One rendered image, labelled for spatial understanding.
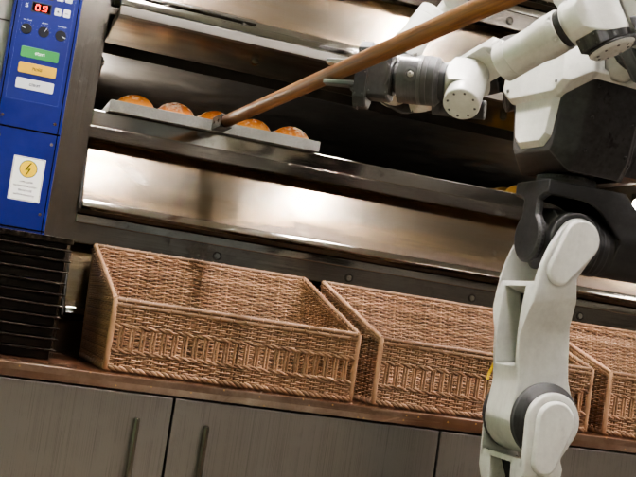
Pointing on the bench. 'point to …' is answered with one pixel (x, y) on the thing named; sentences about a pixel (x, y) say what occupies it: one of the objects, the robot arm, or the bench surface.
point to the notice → (26, 179)
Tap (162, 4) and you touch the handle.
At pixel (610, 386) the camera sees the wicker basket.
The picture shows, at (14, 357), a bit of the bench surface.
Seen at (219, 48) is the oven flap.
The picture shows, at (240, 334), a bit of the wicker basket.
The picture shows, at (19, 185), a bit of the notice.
